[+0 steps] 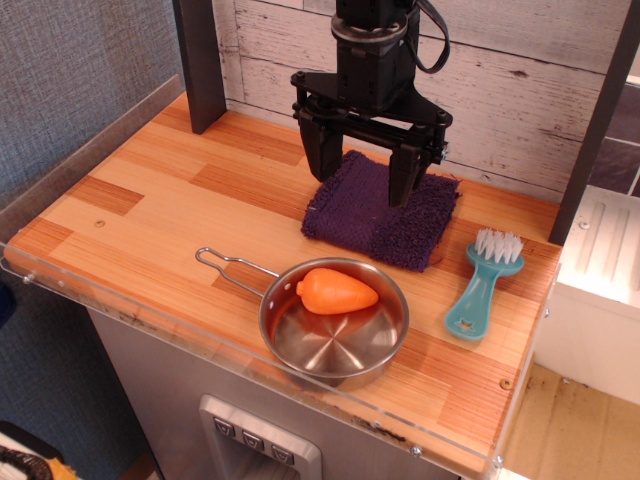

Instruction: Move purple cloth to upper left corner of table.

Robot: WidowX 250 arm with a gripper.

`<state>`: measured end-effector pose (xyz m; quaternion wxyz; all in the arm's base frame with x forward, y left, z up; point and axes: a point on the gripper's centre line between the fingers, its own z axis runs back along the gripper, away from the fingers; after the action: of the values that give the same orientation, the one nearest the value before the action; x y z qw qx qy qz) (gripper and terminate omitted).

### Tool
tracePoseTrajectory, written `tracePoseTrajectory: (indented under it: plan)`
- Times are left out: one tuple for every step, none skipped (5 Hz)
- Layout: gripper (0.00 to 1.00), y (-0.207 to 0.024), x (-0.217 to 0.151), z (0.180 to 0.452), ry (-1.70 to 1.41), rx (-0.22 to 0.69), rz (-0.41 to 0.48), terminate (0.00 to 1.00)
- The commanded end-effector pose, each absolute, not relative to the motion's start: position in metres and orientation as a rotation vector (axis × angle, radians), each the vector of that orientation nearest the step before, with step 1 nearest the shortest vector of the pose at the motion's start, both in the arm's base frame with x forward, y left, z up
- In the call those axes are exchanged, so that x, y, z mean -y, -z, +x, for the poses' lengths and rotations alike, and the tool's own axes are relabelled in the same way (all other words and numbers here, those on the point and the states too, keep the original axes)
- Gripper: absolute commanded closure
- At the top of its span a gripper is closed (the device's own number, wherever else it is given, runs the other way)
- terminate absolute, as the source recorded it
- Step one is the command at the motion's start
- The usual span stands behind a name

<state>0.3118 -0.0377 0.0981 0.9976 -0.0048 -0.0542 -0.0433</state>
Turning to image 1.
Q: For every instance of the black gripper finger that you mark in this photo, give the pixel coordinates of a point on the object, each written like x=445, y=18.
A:
x=407, y=166
x=322, y=143

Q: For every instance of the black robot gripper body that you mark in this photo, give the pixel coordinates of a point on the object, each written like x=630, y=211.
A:
x=371, y=96

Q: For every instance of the purple terry cloth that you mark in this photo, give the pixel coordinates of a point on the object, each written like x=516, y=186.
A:
x=351, y=211

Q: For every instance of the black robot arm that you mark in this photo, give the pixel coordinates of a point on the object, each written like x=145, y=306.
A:
x=383, y=21

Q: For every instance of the teal dish brush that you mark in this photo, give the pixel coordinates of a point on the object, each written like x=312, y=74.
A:
x=493, y=254

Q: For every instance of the orange plastic carrot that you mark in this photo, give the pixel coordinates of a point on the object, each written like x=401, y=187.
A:
x=325, y=291

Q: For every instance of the small steel saucepan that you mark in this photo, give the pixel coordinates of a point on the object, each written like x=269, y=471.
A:
x=346, y=350

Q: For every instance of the clear acrylic front guard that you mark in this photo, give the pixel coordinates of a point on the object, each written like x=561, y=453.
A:
x=167, y=364

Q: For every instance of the clear acrylic guard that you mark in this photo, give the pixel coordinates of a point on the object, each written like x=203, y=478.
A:
x=73, y=168
x=167, y=364

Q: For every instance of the white toy sink unit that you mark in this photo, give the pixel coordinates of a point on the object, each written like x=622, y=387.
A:
x=590, y=329

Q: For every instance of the silver cabinet button panel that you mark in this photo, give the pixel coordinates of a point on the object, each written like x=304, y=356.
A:
x=244, y=446

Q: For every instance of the clear acrylic left guard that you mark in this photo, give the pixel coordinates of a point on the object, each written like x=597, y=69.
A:
x=73, y=168

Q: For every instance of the orange and black floor object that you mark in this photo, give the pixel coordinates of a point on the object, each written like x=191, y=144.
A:
x=21, y=465

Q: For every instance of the dark grey left post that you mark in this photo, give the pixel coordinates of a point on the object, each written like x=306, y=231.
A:
x=201, y=63

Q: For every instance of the dark grey post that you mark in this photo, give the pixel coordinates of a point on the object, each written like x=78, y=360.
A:
x=201, y=63
x=615, y=79

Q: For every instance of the dark grey right post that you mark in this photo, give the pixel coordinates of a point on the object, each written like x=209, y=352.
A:
x=615, y=79

